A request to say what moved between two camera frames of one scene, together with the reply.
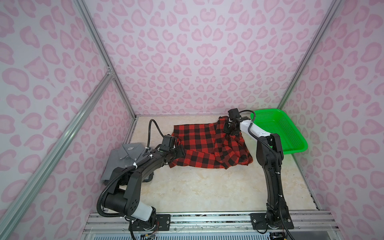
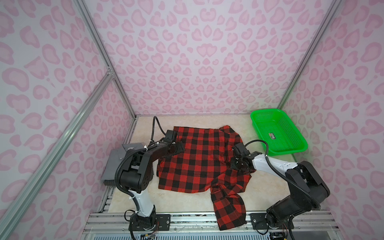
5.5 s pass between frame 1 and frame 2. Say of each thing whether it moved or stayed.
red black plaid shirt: moved
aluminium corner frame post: stayed
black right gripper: moved
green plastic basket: stayed
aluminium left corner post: stayed
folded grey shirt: stayed
